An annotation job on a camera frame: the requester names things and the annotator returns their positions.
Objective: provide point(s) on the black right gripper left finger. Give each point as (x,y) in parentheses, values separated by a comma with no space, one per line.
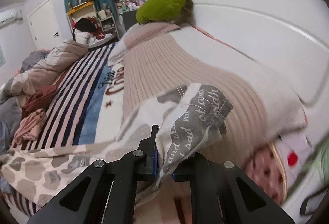
(104,192)

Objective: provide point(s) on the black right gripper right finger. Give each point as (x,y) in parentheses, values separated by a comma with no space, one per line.
(223,193)

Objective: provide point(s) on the striped navy pink blanket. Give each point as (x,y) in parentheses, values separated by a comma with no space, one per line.
(83,118)

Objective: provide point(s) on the pink checked garment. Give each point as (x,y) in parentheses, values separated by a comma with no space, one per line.
(30,127)

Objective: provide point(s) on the dark red garment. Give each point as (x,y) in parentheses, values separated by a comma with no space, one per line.
(39,100)

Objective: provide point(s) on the beige grey duvet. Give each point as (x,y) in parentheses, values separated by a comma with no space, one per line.
(45,71)

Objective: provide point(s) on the white door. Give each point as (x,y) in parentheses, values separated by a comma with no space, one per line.
(44,27)

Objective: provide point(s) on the yellow white shelf unit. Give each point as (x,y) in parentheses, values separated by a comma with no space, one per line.
(90,26)

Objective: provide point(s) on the white bed headboard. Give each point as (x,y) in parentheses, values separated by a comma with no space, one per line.
(280,49)

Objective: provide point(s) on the green plush toy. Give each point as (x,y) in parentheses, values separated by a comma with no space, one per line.
(163,10)

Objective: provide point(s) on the white air conditioner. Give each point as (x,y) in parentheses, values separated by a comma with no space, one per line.
(10,16)

